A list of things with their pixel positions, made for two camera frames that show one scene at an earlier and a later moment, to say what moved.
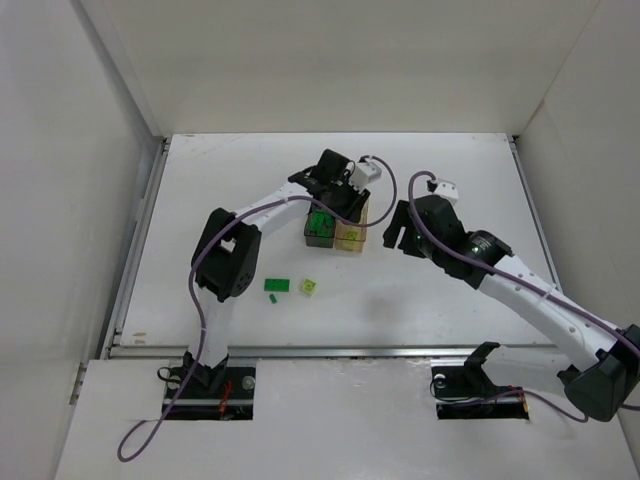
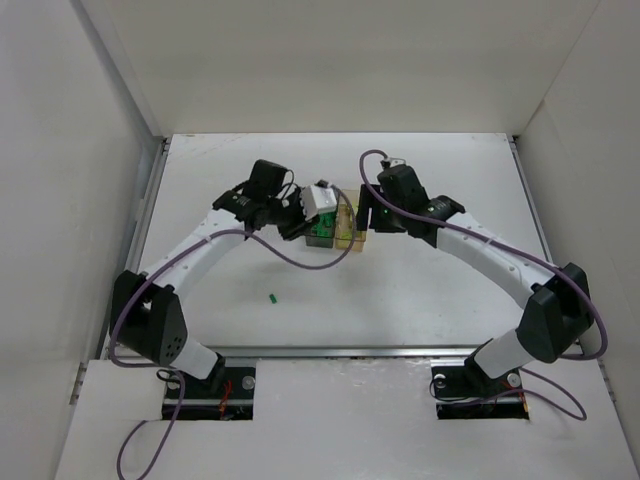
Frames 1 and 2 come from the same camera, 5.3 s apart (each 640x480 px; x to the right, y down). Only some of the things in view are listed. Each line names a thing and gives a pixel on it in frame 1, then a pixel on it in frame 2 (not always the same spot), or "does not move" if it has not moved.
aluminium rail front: x=353 y=352 does not move
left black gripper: x=345 y=201 to x=293 y=223
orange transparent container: x=352 y=238 does not move
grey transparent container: x=319 y=227 does not move
